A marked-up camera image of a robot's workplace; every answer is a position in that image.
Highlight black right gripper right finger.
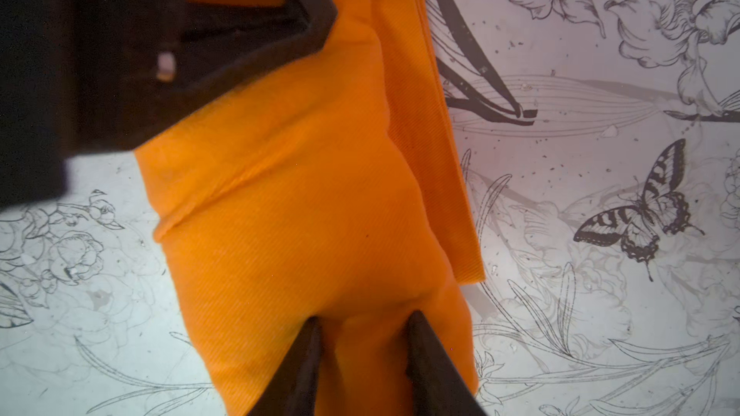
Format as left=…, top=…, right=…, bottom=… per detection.
left=407, top=310, right=486, bottom=416

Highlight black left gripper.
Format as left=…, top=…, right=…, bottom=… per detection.
left=1, top=0, right=337, bottom=207

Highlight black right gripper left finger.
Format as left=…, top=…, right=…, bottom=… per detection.
left=247, top=317, right=323, bottom=416

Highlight floral printed table mat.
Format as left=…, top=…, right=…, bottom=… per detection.
left=1, top=0, right=739, bottom=415

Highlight orange long pants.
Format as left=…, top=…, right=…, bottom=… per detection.
left=135, top=0, right=485, bottom=415

